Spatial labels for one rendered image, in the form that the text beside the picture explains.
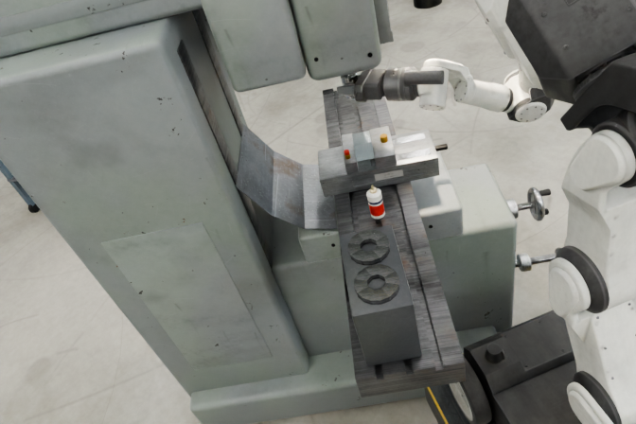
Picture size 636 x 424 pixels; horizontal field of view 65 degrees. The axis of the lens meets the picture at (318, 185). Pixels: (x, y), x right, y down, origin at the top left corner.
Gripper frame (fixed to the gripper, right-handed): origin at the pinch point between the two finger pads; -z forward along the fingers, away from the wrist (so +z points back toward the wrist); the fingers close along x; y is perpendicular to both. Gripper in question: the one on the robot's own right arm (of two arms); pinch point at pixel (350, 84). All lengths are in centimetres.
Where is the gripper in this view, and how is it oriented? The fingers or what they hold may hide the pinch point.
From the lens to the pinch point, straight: 140.9
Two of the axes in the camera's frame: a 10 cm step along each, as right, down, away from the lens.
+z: 9.0, 0.8, -4.3
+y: 2.3, 7.4, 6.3
